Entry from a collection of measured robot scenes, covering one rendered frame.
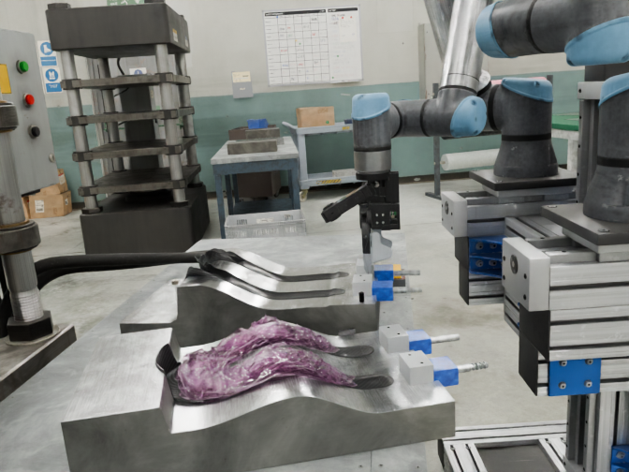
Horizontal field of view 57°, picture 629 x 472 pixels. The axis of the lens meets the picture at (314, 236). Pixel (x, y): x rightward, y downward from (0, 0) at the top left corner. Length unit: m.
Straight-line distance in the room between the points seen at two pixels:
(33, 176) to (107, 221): 3.55
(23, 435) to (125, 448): 0.26
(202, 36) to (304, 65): 1.28
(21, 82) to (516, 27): 1.22
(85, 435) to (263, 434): 0.22
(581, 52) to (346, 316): 0.60
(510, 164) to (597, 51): 0.77
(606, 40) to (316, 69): 6.88
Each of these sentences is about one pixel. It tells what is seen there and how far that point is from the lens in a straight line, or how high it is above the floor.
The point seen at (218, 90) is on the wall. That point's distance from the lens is 7.57.
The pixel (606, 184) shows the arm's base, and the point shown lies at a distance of 1.05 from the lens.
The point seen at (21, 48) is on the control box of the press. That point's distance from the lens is 1.70.
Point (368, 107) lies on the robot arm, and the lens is 1.15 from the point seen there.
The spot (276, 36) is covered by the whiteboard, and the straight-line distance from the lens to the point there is 7.56.
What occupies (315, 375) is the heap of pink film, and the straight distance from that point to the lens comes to 0.83.
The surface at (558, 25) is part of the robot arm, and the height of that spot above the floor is 1.33.
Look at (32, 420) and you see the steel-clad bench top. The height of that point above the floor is 0.80.
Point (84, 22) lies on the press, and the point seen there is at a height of 1.90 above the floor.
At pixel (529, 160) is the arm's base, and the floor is 1.08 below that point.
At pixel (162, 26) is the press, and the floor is 1.84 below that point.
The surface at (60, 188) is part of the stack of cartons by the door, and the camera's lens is 7.71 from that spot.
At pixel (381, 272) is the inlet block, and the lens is 1.22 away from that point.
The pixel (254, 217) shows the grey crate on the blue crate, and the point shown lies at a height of 0.33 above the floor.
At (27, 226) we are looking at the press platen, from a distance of 1.37.
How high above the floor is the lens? 1.27
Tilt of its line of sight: 14 degrees down
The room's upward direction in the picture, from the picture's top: 4 degrees counter-clockwise
